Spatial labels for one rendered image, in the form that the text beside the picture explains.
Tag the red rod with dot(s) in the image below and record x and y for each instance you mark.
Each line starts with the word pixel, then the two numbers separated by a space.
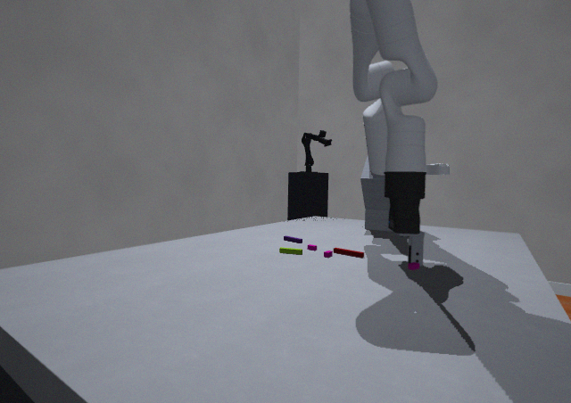
pixel 349 252

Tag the purple rod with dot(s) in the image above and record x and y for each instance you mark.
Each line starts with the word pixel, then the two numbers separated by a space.
pixel 292 239

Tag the lime green rod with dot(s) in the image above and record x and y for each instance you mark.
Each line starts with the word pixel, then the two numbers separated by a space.
pixel 290 250

